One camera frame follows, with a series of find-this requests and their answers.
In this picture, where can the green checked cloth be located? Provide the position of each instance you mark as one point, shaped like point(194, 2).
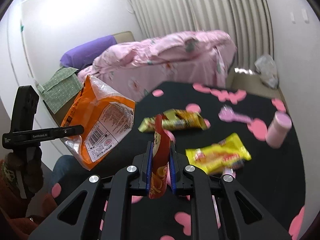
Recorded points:
point(61, 88)

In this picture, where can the pink cylinder container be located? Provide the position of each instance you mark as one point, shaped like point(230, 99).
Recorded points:
point(278, 129)

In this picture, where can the striped beige curtain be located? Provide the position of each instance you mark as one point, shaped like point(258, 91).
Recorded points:
point(248, 22)

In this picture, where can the pink floral duvet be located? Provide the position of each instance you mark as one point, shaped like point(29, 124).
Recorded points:
point(176, 47)

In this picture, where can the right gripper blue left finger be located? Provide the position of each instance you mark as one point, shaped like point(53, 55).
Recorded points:
point(149, 167)

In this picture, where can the pink transparent wrapper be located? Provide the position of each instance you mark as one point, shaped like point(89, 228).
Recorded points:
point(227, 114)

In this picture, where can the yellow biscuit packet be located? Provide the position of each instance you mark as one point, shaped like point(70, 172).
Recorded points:
point(213, 159)

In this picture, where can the gold green snack wrapper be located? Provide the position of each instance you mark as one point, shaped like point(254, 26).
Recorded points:
point(174, 119)

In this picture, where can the person's left hand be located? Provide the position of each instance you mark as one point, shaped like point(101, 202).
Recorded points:
point(31, 174)

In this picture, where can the pink caterpillar toy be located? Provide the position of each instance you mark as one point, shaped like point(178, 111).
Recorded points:
point(179, 168)

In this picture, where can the wall socket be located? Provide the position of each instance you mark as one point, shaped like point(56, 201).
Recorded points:
point(305, 16)

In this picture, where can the person's jeans leg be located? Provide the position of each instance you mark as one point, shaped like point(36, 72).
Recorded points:
point(63, 169)

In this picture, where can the orange snack bag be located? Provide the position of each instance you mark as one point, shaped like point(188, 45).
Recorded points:
point(106, 116)

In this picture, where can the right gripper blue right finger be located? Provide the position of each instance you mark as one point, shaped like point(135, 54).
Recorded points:
point(172, 168)

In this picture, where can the purple pillow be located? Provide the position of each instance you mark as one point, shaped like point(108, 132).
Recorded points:
point(83, 55)

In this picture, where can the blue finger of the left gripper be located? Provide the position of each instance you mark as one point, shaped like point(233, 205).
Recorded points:
point(69, 131)

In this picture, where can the wall switch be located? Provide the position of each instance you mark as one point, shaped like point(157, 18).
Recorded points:
point(292, 17)

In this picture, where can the white plastic bag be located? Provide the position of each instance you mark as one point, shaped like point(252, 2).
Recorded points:
point(267, 70)

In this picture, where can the bed with pink sheet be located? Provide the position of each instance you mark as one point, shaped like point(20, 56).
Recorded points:
point(210, 68)

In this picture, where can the wooden bedside table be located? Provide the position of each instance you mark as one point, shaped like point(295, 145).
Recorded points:
point(61, 113)

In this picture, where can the red gold snack bag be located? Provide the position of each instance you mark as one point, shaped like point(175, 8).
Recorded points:
point(160, 158)

